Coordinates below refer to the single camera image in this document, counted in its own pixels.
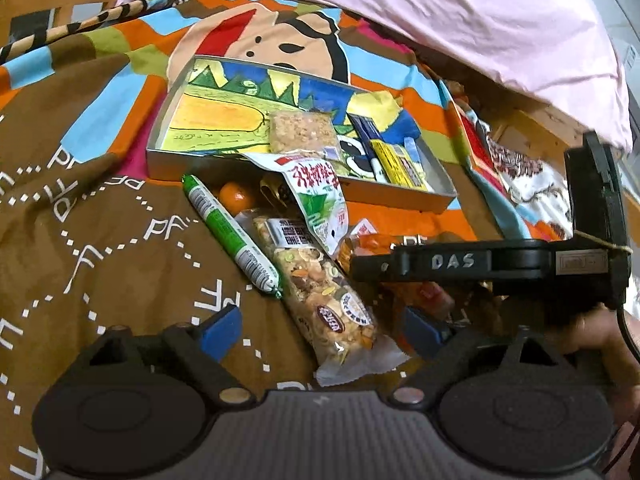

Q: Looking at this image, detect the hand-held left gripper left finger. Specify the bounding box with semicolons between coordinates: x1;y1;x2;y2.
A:
75;305;257;408

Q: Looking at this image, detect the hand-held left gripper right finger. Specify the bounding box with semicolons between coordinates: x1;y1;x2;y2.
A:
390;306;566;407

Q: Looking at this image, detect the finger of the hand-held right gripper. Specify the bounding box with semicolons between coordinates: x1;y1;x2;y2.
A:
348;239;555;295

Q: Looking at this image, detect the orange red snack packet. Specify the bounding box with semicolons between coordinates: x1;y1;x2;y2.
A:
339;219;453;322

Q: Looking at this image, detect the shallow box with cartoon lining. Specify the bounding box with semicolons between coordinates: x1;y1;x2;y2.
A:
146;54;458;213

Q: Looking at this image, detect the clear mixed nut packet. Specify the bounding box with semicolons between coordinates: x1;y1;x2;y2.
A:
240;212;412;387

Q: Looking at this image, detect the green sausage stick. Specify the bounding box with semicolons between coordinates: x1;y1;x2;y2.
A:
181;174;284;301

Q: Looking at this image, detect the yellow snack packet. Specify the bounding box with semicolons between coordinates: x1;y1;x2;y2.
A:
370;139;432;192

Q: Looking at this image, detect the orange tangerine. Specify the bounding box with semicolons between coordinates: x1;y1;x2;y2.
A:
217;181;256;212

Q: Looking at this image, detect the gold foil snack wrapper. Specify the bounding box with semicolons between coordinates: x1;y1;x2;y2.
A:
257;177;291;211

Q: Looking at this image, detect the green and white snack packet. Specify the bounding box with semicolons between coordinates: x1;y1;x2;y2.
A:
250;152;348;256

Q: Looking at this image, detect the dark blue snack packet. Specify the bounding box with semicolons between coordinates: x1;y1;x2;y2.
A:
347;112;389;184

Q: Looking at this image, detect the clear rice cracker packet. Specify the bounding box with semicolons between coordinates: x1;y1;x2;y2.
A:
269;110;334;157

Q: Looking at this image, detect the person's right hand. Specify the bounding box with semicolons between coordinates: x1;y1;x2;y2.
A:
562;307;640;418

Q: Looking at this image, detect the colourful printed blanket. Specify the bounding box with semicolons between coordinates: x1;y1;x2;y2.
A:
0;0;576;480

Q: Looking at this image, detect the dinosaur drawing paper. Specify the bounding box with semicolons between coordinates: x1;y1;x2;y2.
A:
167;57;421;181

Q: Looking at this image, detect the pink bed sheet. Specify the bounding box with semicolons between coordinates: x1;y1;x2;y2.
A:
115;0;633;153

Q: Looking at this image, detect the black cable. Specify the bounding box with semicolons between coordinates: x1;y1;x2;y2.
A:
616;305;640;361

